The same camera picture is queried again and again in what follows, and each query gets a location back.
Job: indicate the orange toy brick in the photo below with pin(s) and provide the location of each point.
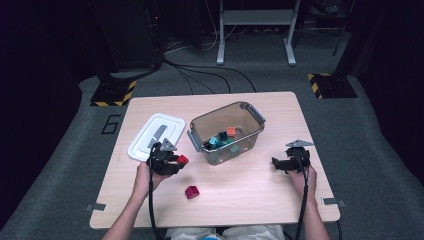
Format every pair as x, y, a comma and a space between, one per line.
231, 131

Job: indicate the person's left hand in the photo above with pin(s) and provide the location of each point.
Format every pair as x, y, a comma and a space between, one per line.
143, 183

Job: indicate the person's lap in white trousers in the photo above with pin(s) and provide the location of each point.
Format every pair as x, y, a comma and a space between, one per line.
253, 233

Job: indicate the bright red toy brick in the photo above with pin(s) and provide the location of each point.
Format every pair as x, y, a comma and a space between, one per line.
182, 159

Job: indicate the black equipment cabinet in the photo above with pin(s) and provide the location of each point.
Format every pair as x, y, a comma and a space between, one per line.
126, 33

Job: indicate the transparent brown plastic box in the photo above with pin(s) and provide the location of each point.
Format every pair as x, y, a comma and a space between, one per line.
230, 116

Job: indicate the dark red toy brick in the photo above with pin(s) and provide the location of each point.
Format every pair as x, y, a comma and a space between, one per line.
192, 192

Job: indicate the dark blue toy brick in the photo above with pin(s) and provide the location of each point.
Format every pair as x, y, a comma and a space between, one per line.
222, 136

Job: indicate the green toy brick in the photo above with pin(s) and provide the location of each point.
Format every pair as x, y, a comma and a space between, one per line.
229, 141

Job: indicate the grey table edge bracket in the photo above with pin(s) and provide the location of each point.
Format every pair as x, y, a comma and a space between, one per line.
333, 201
96, 207

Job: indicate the white metal table frame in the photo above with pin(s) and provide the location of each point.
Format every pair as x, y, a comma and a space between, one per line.
255, 16

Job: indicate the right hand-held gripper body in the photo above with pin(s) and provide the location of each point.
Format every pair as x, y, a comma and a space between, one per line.
299, 160

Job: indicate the yellow-black striped stand base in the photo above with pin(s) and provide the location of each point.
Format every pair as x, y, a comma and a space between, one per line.
333, 86
110, 95

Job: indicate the teal toy brick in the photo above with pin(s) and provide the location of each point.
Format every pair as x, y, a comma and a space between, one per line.
213, 142

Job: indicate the white plastic box lid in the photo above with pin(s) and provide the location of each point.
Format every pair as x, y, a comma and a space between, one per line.
146, 143

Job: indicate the person's right hand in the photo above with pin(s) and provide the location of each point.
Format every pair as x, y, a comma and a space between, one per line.
308, 183

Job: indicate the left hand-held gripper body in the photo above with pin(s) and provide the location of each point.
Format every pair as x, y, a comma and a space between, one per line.
160, 163

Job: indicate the black stand post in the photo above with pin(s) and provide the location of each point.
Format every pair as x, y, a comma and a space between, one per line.
348, 60

